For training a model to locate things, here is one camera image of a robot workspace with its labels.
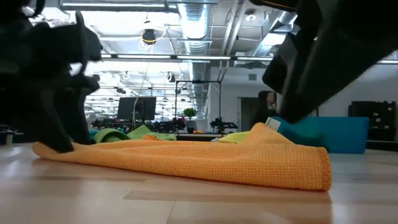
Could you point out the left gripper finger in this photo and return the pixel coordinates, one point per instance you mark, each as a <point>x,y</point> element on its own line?
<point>76,118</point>
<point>46,124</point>

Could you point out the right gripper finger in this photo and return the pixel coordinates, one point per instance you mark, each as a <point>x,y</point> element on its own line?
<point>280,65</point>
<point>311,87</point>

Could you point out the teal plastic bin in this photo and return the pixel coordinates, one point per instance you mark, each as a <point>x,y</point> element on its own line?
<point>342,135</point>

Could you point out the green microfiber towel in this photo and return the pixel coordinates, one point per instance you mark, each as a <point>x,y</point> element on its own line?
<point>140,133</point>

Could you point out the yellow microfiber towel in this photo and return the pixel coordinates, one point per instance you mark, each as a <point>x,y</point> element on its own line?
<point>233,137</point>

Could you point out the orange microfiber towel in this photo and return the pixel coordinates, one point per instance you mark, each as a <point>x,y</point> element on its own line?
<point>186,161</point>

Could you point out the black background robot arm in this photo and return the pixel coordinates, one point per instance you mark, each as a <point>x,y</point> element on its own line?
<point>222,125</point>

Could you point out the blue microfiber towel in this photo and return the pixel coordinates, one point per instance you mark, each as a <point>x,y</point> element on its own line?
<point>92,135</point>

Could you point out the dark side desk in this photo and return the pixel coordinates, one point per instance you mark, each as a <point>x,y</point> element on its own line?
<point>15,137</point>

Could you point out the person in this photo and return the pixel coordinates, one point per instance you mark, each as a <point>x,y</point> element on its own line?
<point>264,109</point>

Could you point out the dark background monitor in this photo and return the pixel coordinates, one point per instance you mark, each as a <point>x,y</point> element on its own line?
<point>136,108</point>

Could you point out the black shelf unit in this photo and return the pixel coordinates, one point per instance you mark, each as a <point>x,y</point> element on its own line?
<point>371,119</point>

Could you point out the long ceiling light bar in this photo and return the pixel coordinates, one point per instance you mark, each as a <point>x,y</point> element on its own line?
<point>202,57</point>

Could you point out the green potted plant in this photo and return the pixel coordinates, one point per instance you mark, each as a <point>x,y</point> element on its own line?
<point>190,112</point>

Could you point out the brown background table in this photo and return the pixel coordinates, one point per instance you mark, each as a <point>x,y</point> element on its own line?
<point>199,136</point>

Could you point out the black ceiling camera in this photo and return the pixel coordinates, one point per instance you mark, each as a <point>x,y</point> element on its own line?
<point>149,36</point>

